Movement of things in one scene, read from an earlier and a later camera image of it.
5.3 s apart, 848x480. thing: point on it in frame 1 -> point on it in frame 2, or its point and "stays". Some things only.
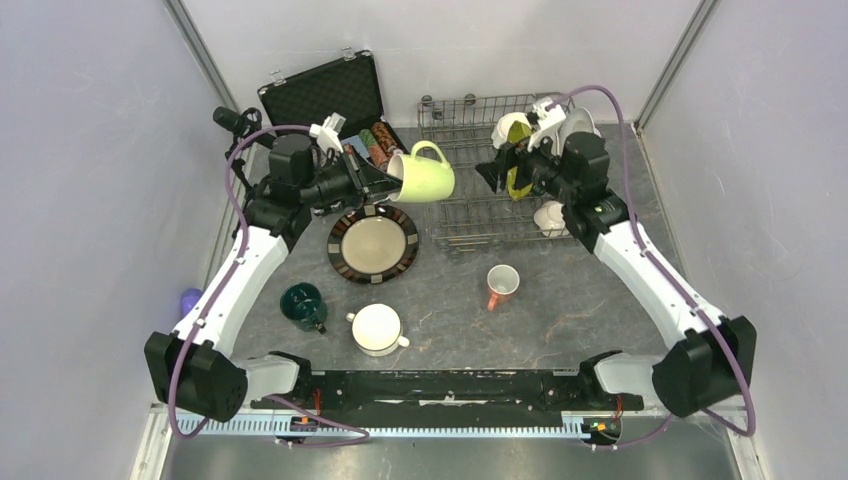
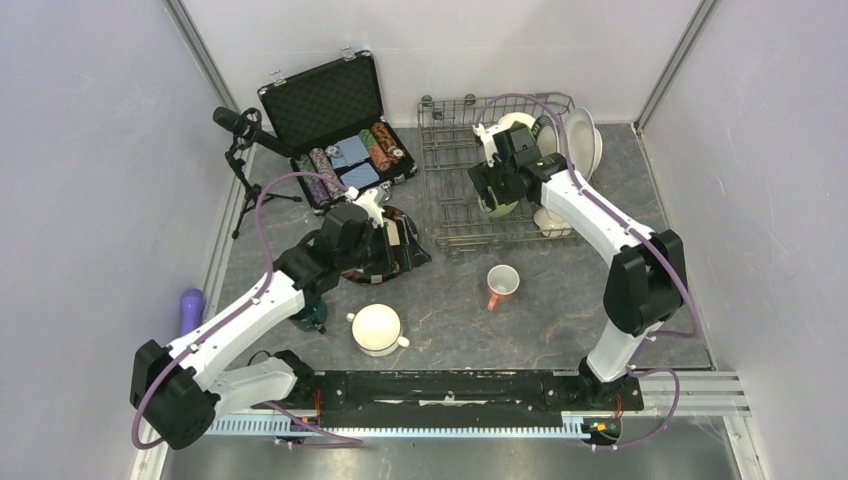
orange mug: [502, 280] stays
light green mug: [424, 180] -> [500, 209]
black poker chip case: [347, 91] stays
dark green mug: [302, 304] stays
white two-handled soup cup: [376, 330] stays
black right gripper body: [535, 165] -> [499, 178]
